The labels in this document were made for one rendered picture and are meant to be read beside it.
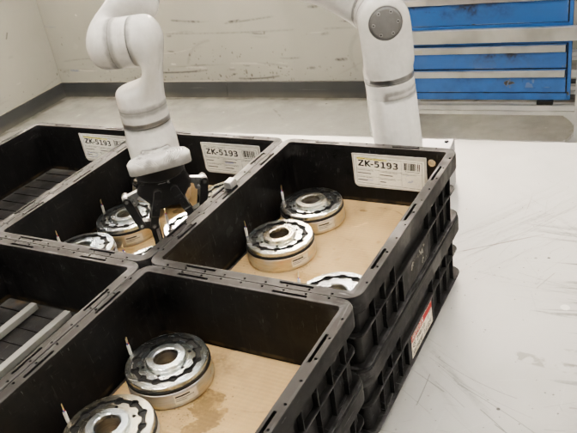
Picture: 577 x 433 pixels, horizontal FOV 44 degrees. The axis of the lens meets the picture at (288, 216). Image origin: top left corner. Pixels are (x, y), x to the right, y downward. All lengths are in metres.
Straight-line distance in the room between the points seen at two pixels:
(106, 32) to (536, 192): 0.87
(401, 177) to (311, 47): 2.99
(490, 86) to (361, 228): 1.91
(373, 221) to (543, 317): 0.29
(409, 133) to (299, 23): 2.77
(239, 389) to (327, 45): 3.32
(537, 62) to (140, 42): 2.12
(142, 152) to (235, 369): 0.35
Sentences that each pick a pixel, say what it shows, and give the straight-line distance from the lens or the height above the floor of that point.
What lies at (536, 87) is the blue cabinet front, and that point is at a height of 0.37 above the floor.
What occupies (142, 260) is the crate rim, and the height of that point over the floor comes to 0.93.
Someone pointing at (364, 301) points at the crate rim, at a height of 0.92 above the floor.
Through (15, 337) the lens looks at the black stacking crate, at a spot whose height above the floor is 0.83.
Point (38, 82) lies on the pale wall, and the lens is 5.02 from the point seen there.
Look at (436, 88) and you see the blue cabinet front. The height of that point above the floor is 0.37.
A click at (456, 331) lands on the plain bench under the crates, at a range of 1.10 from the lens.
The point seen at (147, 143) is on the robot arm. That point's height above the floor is 1.03.
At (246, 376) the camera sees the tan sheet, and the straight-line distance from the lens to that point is 0.87.
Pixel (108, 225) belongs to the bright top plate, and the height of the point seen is 0.86.
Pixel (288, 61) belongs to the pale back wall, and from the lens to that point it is 4.17.
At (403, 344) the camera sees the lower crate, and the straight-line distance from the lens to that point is 0.99.
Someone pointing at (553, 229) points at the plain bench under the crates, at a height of 0.70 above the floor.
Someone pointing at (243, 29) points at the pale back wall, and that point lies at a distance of 4.24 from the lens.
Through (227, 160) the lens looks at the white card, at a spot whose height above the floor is 0.89.
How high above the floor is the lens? 1.39
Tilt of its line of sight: 29 degrees down
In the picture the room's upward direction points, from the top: 10 degrees counter-clockwise
